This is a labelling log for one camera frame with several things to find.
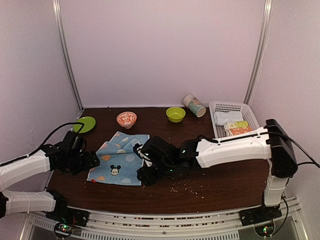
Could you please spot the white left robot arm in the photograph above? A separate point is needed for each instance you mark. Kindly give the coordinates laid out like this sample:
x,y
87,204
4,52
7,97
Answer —
x,y
16,170

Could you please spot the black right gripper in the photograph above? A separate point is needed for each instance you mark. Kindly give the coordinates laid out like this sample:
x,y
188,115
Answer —
x,y
147,178

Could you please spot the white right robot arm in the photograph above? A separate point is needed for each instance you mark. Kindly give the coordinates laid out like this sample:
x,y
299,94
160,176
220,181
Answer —
x,y
269,142

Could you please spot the red patterned ceramic bowl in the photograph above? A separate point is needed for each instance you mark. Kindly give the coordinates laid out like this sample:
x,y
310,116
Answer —
x,y
126,119

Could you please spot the orange bunny towel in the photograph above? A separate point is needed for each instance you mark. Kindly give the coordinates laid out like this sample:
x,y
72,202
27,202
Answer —
x,y
238,131

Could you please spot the green plastic plate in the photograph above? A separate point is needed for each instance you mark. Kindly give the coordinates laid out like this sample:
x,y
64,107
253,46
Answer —
x,y
84,124

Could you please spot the aluminium frame post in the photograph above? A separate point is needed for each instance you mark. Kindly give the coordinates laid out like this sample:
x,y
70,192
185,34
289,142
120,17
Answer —
x,y
261,48
66,56

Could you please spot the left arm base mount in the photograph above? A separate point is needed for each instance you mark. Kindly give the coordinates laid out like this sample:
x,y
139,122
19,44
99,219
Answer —
x,y
64,214

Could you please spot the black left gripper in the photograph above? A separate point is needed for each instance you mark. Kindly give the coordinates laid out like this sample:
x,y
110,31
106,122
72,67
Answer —
x,y
88,164

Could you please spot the left circuit board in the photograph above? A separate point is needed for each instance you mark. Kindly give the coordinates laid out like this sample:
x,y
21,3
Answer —
x,y
62,230

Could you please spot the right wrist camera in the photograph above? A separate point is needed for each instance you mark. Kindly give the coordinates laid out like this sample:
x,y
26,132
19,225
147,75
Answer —
x,y
137,150

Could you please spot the tall illustrated ceramic cup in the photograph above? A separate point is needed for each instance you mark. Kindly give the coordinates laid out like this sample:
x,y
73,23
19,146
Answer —
x,y
194,105

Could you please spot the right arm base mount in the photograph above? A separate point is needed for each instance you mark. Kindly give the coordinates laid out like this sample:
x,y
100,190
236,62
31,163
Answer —
x,y
259,214

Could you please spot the right circuit board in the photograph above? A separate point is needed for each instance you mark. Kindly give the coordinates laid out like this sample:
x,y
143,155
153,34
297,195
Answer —
x,y
265,230

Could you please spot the front aluminium rail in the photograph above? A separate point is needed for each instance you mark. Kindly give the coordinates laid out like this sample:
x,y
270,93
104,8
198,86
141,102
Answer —
x,y
217,225

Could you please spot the light blue folded towel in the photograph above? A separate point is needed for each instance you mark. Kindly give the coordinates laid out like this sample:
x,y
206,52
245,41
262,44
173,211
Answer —
x,y
220,118

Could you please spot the blue mickey dotted towel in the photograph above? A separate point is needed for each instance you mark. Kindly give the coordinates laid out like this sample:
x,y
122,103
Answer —
x,y
118,161

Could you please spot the circuit board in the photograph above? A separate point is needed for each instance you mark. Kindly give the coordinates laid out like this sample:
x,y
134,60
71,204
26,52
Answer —
x,y
62,230
265,230

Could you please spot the green plastic bowl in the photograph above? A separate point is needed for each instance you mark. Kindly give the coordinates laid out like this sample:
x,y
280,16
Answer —
x,y
175,114

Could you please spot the left aluminium frame post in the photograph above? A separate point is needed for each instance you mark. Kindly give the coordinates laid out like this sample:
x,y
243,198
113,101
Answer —
x,y
66,56

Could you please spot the right aluminium frame post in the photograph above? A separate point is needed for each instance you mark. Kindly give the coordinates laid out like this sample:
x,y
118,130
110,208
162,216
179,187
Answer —
x,y
261,48

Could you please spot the rolled green yellow towel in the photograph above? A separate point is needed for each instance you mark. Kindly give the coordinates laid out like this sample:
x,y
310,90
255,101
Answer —
x,y
235,125

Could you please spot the white perforated plastic basket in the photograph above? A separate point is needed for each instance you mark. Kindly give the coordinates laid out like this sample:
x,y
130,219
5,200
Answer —
x,y
227,106

